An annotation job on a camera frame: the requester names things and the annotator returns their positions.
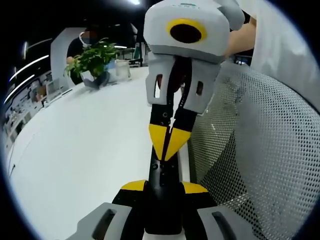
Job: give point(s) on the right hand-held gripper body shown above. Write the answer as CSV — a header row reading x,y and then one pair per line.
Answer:
x,y
215,42

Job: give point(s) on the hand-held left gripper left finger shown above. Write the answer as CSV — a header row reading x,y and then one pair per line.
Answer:
x,y
105,222

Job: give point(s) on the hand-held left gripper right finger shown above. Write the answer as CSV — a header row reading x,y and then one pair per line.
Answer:
x,y
215,225

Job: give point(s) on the black remote control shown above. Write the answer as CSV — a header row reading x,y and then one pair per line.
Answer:
x,y
162,202

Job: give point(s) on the person's white shirt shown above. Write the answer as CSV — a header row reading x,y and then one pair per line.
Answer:
x,y
275,37

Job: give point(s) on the clear glass jar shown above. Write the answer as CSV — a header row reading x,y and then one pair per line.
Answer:
x,y
123,70

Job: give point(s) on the white mesh office chair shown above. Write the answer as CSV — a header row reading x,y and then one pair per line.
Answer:
x,y
262,150

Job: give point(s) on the green potted plant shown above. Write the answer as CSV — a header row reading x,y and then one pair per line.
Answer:
x,y
96,58

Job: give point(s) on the grey office chair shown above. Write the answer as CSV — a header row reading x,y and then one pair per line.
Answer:
x,y
53,88

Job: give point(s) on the long ceiling light strip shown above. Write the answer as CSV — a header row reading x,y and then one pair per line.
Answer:
x,y
30,65

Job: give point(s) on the short ceiling light strip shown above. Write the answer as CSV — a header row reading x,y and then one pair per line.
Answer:
x,y
18,88

